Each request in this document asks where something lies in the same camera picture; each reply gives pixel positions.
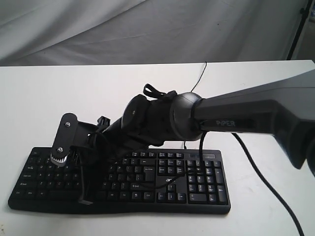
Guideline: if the black tripod stand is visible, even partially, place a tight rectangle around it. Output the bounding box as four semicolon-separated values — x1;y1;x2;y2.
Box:
286;0;315;60

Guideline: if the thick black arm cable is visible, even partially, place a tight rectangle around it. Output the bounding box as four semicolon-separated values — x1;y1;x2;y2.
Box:
196;130;305;236

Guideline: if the black acer keyboard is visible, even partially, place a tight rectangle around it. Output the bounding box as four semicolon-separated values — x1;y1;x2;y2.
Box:
8;147;231;214

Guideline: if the black keyboard cable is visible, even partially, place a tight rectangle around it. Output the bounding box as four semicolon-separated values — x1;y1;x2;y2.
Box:
182;61;208;149

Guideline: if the grey backdrop cloth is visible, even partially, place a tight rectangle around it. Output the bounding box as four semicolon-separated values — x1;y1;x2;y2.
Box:
0;0;310;66

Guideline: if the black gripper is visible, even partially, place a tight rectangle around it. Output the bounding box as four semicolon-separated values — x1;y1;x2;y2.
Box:
77;122;150;205

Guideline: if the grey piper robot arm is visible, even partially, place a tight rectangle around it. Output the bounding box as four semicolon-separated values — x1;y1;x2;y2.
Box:
84;71;315;190

